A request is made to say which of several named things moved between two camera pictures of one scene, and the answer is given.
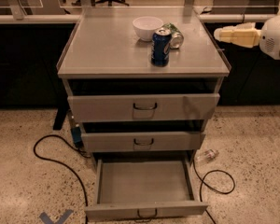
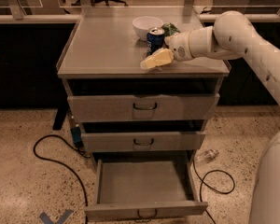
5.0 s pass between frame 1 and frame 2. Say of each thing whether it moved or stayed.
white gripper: moved
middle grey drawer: stayed
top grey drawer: stayed
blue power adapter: stayed
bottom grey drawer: stayed
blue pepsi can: moved
